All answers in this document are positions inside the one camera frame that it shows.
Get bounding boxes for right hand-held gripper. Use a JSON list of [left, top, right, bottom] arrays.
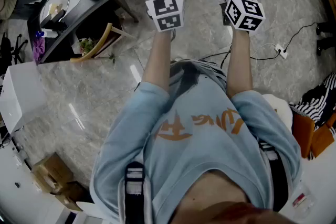
[[212, 0, 266, 36]]

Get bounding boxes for person's left forearm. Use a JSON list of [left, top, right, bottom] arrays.
[[141, 30, 177, 93]]

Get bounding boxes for person's right forearm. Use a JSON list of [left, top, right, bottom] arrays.
[[225, 30, 254, 99]]

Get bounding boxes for person's grey shorts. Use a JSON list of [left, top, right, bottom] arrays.
[[169, 59, 228, 92]]

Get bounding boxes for black two-tier side table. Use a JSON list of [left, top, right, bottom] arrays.
[[27, 0, 140, 66]]

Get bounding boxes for pink flower bouquet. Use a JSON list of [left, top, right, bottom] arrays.
[[78, 37, 96, 56]]

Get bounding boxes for white cushion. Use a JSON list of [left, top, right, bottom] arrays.
[[262, 93, 293, 132]]

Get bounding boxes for white spray bottle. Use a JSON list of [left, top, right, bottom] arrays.
[[36, 29, 59, 38]]

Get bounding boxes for black white striped cloth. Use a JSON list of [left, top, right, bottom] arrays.
[[289, 72, 336, 135]]

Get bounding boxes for purple cloth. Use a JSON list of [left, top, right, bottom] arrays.
[[32, 38, 46, 61]]

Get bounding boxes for orange chair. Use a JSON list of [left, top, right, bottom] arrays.
[[291, 110, 336, 159]]

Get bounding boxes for black office chair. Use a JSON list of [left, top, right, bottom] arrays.
[[0, 32, 29, 64]]

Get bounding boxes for person's light blue shirt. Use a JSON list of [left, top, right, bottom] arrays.
[[89, 78, 302, 224]]

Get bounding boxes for white box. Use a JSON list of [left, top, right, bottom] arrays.
[[0, 61, 48, 135]]

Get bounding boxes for clear plastic bottle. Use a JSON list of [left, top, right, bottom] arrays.
[[291, 178, 313, 219]]

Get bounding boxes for cardboard box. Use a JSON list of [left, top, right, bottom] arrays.
[[30, 152, 75, 194]]

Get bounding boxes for white power strip with cable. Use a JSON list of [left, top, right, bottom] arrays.
[[250, 22, 320, 60]]

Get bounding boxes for black backpack strap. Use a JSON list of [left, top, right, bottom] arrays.
[[123, 161, 148, 224], [258, 140, 289, 212]]

